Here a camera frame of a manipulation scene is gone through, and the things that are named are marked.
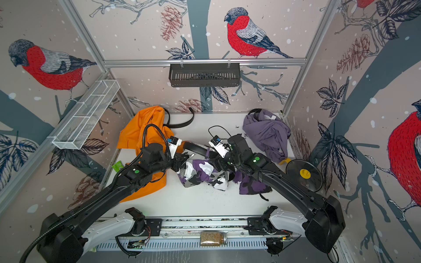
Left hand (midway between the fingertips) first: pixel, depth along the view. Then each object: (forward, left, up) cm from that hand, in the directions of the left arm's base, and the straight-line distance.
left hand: (190, 153), depth 76 cm
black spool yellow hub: (-7, -55, -6) cm, 56 cm away
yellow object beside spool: (+2, -49, -9) cm, 50 cm away
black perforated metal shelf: (+55, -5, +7) cm, 56 cm away
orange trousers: (+22, +32, -8) cm, 40 cm away
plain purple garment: (+23, -46, -13) cm, 53 cm away
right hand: (+1, -12, 0) cm, 12 cm away
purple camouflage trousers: (-7, -2, -5) cm, 9 cm away
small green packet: (+3, +46, -20) cm, 50 cm away
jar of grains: (-32, -11, -15) cm, 37 cm away
